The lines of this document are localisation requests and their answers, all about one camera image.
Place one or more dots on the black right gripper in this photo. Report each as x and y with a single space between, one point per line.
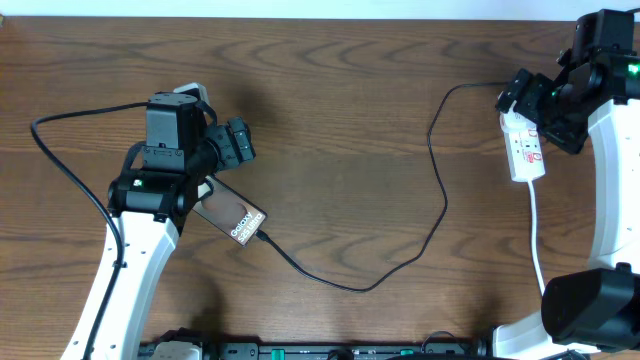
572 138

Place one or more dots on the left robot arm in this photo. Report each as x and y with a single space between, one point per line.
162 180

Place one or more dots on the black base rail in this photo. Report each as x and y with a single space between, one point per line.
183 350

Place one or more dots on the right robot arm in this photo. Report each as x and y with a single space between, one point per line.
595 98

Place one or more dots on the white power strip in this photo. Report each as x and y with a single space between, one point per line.
523 147

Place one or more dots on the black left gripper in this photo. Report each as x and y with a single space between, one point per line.
241 143

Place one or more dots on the bronze Galaxy smartphone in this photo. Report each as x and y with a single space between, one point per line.
228 211

